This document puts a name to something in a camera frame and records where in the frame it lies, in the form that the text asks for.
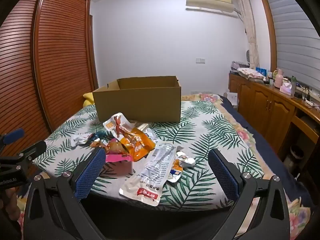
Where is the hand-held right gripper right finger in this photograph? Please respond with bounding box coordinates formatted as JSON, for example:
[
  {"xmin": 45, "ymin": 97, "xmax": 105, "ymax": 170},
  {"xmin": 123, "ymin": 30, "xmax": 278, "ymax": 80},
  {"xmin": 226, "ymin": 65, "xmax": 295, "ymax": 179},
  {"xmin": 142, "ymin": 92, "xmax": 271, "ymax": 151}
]
[{"xmin": 208, "ymin": 148, "xmax": 292, "ymax": 240}]

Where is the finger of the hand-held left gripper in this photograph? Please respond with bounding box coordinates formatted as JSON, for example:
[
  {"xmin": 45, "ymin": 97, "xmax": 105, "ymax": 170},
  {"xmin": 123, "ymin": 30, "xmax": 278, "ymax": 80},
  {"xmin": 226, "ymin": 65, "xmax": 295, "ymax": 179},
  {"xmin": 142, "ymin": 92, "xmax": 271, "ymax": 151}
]
[
  {"xmin": 0, "ymin": 128, "xmax": 25, "ymax": 153},
  {"xmin": 0, "ymin": 141, "xmax": 47, "ymax": 167}
]

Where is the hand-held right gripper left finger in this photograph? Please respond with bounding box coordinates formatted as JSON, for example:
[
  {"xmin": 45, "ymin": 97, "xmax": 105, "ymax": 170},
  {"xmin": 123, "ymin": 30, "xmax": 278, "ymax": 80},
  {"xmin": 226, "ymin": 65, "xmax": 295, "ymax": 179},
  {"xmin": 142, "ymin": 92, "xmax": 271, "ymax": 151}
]
[{"xmin": 24, "ymin": 147, "xmax": 107, "ymax": 240}]

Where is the brown gold snack packet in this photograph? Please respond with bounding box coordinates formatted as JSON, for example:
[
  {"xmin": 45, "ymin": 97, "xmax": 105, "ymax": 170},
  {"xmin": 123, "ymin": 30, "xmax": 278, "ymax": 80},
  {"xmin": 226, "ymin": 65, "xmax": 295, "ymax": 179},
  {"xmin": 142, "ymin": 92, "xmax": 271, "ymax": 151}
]
[{"xmin": 89, "ymin": 140, "xmax": 108, "ymax": 149}]

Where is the pink snack packet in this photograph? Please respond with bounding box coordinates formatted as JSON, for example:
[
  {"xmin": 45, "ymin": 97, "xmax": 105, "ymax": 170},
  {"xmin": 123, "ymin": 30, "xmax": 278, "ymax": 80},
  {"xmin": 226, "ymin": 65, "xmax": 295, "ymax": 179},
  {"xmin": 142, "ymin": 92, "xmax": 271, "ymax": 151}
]
[{"xmin": 105, "ymin": 140, "xmax": 133, "ymax": 163}]

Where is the white sausage picture packet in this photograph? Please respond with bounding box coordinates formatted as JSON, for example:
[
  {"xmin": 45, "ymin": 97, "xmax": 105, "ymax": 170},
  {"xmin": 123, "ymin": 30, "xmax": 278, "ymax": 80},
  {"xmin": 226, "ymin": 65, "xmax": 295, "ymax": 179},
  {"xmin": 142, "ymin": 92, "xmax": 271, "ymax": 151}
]
[{"xmin": 103, "ymin": 112, "xmax": 137, "ymax": 139}]

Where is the brown cardboard box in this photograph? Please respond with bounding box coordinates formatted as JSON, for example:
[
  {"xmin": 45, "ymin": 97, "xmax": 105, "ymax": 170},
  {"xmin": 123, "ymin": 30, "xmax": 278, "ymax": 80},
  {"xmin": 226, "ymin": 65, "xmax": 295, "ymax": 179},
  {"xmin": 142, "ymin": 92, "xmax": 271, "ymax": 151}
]
[{"xmin": 92, "ymin": 76, "xmax": 182, "ymax": 123}]

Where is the person's left hand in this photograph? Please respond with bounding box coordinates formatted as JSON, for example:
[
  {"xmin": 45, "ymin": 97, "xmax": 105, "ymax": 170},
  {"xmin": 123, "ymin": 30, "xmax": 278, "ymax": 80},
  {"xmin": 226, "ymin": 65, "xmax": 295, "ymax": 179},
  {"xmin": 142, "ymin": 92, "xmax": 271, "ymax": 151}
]
[{"xmin": 0, "ymin": 187, "xmax": 20, "ymax": 230}]

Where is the crumpled white wrapper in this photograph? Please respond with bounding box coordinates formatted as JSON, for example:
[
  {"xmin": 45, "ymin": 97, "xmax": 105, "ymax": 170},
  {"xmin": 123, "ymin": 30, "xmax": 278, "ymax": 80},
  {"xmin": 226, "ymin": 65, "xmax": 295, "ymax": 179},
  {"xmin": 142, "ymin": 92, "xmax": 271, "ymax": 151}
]
[{"xmin": 71, "ymin": 134, "xmax": 94, "ymax": 147}]

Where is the small white snack packet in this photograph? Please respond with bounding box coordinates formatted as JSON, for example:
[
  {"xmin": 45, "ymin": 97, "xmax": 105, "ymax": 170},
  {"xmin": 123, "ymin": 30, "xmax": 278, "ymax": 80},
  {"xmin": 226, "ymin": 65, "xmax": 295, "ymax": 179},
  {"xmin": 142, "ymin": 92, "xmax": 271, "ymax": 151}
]
[{"xmin": 175, "ymin": 150, "xmax": 196, "ymax": 167}]

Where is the blue snack packet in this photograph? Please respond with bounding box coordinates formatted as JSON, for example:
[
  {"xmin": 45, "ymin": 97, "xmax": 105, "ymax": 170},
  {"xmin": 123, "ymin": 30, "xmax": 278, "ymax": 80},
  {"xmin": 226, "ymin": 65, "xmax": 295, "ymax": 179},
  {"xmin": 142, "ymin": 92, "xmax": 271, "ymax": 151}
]
[{"xmin": 89, "ymin": 131, "xmax": 113, "ymax": 143}]

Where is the leaf print blanket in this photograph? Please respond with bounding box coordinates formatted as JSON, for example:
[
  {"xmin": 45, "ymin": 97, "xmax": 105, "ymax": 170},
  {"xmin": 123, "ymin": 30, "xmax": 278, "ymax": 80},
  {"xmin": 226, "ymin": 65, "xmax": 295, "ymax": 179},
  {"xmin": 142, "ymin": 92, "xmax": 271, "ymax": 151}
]
[{"xmin": 32, "ymin": 101, "xmax": 265, "ymax": 212}]

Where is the dark blue bed sheet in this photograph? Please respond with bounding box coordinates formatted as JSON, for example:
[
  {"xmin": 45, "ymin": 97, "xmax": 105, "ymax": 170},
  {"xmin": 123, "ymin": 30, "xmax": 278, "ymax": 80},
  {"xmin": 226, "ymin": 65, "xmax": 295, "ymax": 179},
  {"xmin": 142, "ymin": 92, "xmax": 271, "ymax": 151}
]
[{"xmin": 217, "ymin": 95, "xmax": 315, "ymax": 205}]

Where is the white orange flat packet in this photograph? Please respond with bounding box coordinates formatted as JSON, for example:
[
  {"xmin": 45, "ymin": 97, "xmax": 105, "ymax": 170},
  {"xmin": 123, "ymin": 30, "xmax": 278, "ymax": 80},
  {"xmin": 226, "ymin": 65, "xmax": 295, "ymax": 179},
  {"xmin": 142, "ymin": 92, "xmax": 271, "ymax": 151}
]
[{"xmin": 166, "ymin": 159, "xmax": 184, "ymax": 183}]

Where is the orange snack packet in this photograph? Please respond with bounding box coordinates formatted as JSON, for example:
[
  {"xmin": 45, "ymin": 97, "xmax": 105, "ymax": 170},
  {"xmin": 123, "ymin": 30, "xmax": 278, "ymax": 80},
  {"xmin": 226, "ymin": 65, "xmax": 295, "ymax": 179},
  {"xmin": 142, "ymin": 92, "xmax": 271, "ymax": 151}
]
[{"xmin": 120, "ymin": 127, "xmax": 156, "ymax": 162}]

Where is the long white red label packet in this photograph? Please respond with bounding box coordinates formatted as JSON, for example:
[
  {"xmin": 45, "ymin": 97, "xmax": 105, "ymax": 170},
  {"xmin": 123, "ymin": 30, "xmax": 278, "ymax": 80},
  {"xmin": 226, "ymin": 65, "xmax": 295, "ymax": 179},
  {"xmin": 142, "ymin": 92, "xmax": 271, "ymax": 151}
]
[{"xmin": 119, "ymin": 143, "xmax": 177, "ymax": 207}]

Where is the dark trash bin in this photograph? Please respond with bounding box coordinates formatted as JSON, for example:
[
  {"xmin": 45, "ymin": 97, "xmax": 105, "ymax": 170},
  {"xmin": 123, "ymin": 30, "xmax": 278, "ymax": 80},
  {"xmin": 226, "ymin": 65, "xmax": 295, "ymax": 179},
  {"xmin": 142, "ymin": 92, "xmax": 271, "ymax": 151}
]
[{"xmin": 285, "ymin": 145, "xmax": 304, "ymax": 170}]

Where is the white grey snack packet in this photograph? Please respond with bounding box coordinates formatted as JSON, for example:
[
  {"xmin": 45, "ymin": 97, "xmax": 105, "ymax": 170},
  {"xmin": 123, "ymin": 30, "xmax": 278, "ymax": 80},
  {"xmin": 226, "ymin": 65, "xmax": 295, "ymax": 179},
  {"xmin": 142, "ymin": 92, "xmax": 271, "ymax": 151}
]
[{"xmin": 136, "ymin": 123, "xmax": 158, "ymax": 143}]

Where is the white paper bag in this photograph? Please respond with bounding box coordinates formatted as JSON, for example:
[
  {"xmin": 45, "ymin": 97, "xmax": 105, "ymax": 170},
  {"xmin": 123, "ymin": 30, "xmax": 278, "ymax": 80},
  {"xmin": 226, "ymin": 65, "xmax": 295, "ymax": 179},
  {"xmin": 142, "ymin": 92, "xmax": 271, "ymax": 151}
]
[{"xmin": 224, "ymin": 92, "xmax": 238, "ymax": 108}]

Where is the yellow plush toy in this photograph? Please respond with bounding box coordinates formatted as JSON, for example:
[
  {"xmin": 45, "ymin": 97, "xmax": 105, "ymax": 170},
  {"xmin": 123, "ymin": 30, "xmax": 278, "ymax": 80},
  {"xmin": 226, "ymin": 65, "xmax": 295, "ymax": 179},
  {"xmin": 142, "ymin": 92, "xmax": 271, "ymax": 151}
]
[{"xmin": 83, "ymin": 92, "xmax": 95, "ymax": 108}]

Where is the long wooden cabinet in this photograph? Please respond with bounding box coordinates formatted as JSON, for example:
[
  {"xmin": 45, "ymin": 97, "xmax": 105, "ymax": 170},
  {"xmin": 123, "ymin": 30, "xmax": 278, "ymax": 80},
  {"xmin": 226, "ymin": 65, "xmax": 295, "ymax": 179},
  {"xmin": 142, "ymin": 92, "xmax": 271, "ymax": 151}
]
[{"xmin": 229, "ymin": 72, "xmax": 320, "ymax": 160}]

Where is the floral bedspread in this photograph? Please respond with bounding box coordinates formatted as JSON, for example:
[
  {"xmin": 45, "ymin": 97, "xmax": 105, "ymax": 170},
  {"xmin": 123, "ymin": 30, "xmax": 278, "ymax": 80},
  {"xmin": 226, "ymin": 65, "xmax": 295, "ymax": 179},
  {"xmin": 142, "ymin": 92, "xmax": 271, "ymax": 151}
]
[{"xmin": 181, "ymin": 93, "xmax": 313, "ymax": 240}]

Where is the wooden louvered wardrobe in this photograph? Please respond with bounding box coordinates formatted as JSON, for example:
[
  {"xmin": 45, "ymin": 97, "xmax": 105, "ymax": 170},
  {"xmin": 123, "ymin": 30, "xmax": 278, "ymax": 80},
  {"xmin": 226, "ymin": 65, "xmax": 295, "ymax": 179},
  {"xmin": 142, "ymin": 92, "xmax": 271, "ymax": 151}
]
[{"xmin": 0, "ymin": 0, "xmax": 99, "ymax": 160}]

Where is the folded floral cloth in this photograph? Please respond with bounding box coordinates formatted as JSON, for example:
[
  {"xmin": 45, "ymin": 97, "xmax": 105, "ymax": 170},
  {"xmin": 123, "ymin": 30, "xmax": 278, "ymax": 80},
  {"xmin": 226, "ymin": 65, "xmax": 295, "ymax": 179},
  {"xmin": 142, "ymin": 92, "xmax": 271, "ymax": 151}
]
[{"xmin": 236, "ymin": 67, "xmax": 265, "ymax": 82}]

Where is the pink tissue box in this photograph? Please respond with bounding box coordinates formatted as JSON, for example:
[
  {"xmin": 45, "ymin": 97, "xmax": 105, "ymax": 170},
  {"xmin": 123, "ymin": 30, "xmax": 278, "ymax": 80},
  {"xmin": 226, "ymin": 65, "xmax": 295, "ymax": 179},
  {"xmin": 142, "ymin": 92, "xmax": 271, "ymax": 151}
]
[{"xmin": 279, "ymin": 84, "xmax": 295, "ymax": 96}]

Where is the purple grey bag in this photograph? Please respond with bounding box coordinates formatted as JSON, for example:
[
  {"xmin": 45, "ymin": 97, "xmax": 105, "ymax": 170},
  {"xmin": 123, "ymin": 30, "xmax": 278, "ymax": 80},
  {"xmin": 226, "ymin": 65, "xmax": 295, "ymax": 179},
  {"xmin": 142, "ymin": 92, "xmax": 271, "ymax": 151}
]
[{"xmin": 231, "ymin": 61, "xmax": 250, "ymax": 72}]

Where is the pink thermos jug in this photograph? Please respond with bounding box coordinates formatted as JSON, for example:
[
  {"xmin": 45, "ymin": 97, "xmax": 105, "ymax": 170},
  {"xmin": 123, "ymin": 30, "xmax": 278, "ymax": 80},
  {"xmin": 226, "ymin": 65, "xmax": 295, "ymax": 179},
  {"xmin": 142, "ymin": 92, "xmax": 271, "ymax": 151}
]
[{"xmin": 274, "ymin": 69, "xmax": 284, "ymax": 88}]

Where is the white power strip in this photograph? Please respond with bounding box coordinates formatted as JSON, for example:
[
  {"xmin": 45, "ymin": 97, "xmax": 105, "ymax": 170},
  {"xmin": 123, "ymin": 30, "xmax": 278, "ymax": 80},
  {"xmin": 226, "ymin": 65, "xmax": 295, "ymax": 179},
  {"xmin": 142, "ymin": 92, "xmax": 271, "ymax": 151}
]
[{"xmin": 304, "ymin": 97, "xmax": 320, "ymax": 108}]

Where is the beige patterned curtain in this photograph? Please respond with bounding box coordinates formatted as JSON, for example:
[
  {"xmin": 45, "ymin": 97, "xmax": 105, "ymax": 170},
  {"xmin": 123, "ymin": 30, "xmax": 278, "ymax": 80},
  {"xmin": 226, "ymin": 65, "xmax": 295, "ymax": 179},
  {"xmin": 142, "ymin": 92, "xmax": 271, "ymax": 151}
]
[{"xmin": 234, "ymin": 0, "xmax": 260, "ymax": 68}]

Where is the grey window blind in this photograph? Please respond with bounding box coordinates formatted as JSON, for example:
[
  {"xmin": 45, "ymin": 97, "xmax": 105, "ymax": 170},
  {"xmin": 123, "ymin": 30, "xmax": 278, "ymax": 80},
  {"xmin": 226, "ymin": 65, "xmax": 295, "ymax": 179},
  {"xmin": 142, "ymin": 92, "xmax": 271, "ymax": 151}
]
[{"xmin": 264, "ymin": 0, "xmax": 320, "ymax": 90}]

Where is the wooden window frame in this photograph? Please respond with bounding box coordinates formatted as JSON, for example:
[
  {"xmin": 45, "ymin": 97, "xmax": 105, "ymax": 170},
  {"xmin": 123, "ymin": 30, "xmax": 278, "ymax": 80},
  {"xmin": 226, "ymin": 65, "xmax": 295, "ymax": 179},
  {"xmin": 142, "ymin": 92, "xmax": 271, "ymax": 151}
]
[{"xmin": 257, "ymin": 0, "xmax": 278, "ymax": 73}]

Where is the cream wall air conditioner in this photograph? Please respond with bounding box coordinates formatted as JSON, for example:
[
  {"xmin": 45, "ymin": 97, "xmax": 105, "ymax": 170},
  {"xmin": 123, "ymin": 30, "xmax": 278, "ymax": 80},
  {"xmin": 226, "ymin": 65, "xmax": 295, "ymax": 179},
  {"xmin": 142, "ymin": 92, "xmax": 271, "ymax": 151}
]
[{"xmin": 185, "ymin": 0, "xmax": 239, "ymax": 18}]

